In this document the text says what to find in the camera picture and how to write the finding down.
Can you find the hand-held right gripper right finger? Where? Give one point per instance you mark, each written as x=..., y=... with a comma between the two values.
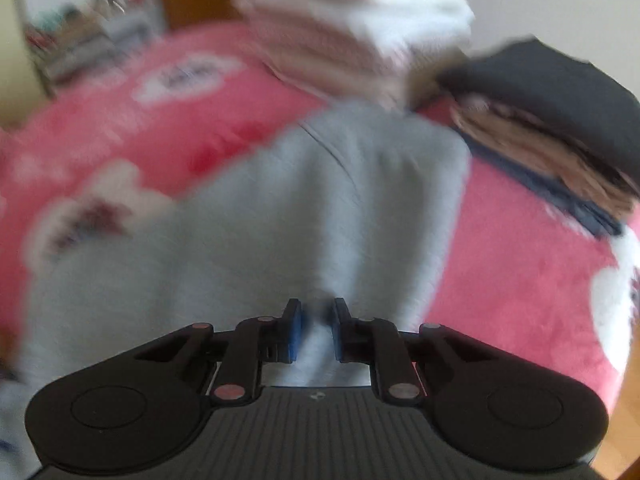
x=340, y=332

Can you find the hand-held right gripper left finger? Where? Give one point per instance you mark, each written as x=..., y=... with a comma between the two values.
x=295, y=332

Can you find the grey sweatpants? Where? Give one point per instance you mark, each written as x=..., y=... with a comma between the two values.
x=300, y=210

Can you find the dark grey folded clothes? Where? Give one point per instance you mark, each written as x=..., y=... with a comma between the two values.
x=550, y=90

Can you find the pink floral blanket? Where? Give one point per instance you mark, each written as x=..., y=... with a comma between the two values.
x=500, y=260

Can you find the beige folded cloth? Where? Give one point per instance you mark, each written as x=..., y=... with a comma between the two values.
x=350, y=87

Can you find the navy folded cloth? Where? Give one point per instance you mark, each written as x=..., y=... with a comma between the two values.
x=560, y=195

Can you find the tan folded cloth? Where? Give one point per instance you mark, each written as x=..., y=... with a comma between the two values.
x=540, y=152

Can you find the white shelf rack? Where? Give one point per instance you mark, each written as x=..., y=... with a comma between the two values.
x=85, y=40

